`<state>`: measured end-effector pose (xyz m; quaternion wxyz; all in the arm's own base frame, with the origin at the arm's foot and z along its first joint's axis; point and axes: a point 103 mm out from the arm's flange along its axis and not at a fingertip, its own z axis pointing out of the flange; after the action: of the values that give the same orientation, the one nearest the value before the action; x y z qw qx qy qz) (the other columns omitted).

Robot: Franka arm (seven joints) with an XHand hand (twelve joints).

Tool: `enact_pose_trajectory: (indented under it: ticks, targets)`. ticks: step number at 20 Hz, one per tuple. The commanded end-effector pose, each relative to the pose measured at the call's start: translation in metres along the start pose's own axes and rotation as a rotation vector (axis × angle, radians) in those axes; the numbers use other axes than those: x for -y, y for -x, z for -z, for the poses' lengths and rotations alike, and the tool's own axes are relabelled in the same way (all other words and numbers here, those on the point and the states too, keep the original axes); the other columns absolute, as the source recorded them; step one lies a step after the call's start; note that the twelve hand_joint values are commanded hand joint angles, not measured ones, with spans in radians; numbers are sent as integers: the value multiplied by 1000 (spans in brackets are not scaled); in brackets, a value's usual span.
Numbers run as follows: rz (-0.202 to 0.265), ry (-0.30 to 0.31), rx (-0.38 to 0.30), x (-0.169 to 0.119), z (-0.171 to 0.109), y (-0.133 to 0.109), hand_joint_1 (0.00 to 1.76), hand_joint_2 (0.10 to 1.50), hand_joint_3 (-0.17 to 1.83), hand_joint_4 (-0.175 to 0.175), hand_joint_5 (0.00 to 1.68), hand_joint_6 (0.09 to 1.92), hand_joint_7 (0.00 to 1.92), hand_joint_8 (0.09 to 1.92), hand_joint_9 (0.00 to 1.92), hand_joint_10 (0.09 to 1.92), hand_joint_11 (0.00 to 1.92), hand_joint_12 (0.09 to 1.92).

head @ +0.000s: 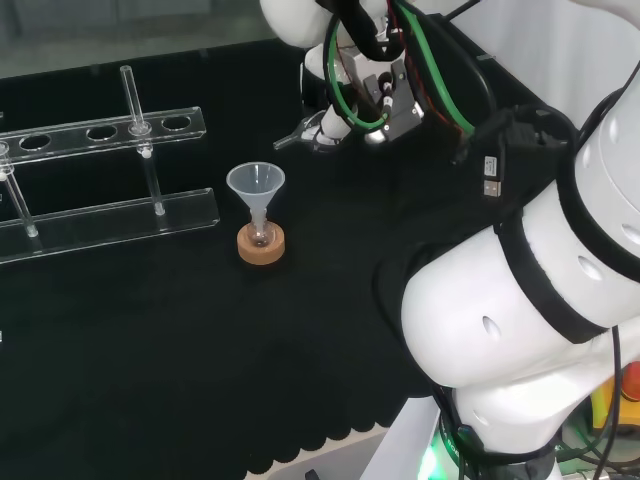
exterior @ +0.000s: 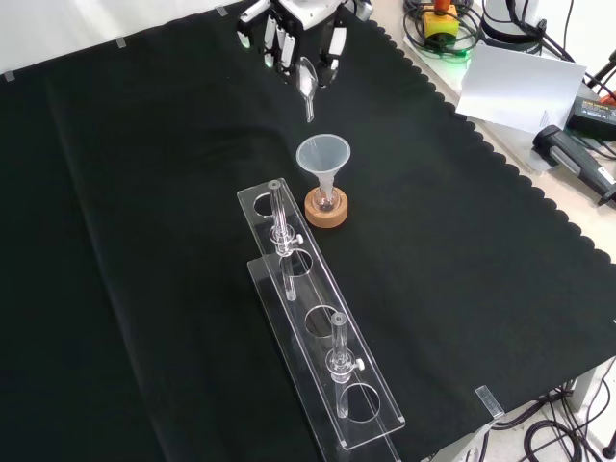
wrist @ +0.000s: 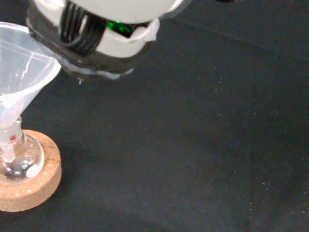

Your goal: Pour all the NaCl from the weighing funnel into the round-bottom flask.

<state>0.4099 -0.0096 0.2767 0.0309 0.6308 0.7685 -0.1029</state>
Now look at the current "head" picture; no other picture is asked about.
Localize clear acrylic funnel stand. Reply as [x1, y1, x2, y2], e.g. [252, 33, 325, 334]
[0, 64, 222, 267]

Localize black usb cable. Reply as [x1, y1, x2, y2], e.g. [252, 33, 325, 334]
[451, 106, 507, 202]

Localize translucent plastic funnel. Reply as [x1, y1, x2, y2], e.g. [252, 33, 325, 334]
[225, 162, 287, 237]

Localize small glass round-bottom flask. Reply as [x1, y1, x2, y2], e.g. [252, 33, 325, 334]
[248, 219, 277, 249]

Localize cork ring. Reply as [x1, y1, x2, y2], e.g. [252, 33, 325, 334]
[236, 222, 288, 267]

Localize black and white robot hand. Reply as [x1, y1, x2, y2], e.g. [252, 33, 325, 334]
[299, 44, 352, 155]

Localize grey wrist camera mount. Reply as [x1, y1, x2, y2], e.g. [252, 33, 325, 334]
[349, 53, 427, 147]

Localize green cable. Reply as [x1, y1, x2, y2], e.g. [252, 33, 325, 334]
[322, 0, 477, 137]

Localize black bench cloth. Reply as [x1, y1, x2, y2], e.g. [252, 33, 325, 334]
[0, 12, 556, 476]

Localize yellow stop button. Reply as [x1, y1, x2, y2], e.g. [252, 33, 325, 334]
[588, 358, 640, 437]

